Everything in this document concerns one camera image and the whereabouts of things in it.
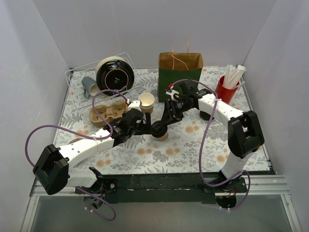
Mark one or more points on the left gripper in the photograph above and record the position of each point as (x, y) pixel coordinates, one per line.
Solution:
(147, 123)

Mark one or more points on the patterned round coaster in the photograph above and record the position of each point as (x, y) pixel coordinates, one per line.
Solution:
(74, 140)

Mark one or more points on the white wire dish rack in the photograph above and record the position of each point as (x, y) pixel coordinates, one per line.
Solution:
(75, 89)

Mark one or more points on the green paper bag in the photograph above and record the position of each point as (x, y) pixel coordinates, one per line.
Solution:
(174, 66)

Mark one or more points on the stack of paper cups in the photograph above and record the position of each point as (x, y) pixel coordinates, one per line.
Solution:
(147, 102)

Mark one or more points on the grey mug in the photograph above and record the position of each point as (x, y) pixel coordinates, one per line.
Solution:
(90, 87)

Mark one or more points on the single paper cup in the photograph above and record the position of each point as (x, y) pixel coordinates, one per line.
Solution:
(162, 138)

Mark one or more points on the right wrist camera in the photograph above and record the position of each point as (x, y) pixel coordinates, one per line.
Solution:
(172, 93)

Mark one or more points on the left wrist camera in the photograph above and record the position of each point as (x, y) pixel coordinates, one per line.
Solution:
(136, 104)

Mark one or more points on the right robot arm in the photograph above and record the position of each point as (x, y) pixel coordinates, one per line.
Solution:
(244, 131)

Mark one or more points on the cardboard cup carrier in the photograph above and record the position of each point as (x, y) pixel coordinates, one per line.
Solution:
(109, 113)

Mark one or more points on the white wrapped straws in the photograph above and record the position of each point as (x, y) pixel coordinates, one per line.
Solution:
(232, 77)

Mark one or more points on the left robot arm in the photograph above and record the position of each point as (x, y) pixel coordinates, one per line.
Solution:
(55, 166)

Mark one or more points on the black plate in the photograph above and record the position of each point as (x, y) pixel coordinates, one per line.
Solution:
(114, 73)

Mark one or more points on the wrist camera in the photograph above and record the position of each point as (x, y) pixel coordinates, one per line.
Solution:
(136, 104)
(172, 93)

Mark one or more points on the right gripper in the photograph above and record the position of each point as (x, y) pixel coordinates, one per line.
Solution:
(169, 110)

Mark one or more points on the black cup lid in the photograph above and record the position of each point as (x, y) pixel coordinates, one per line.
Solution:
(158, 129)

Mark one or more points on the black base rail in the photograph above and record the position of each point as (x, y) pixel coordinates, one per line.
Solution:
(155, 188)

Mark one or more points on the red cup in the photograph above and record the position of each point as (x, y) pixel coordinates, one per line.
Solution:
(223, 93)

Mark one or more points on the stack of black lids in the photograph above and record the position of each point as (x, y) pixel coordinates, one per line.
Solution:
(204, 115)

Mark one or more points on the floral table mat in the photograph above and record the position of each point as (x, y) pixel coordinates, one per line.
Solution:
(191, 146)

